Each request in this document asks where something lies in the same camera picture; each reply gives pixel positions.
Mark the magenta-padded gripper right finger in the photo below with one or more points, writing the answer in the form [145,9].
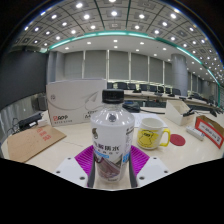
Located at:
[140,159]

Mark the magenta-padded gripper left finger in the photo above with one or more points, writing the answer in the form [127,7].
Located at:
[84,158]

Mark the clear water bottle black cap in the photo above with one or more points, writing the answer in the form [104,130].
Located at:
[111,133]

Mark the flat round red coaster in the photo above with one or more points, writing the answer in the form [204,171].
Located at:
[178,140]

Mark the flat brown cardboard sheet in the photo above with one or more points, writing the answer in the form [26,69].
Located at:
[33,143]

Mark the large white paper carton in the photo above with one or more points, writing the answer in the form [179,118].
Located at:
[70,101]

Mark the long curved conference desk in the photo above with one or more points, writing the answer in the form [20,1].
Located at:
[150,95]

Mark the black electronic device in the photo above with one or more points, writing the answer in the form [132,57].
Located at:
[30,121]

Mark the black marker pen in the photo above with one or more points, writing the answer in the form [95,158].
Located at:
[188,112]

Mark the row of black office chairs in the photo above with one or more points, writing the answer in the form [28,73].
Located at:
[146,87]

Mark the brown cardboard box red label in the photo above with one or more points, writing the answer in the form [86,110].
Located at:
[210,131]

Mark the black desk microphone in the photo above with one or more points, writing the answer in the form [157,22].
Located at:
[214,112]

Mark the round ceiling lights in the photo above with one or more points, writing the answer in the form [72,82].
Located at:
[114,13]

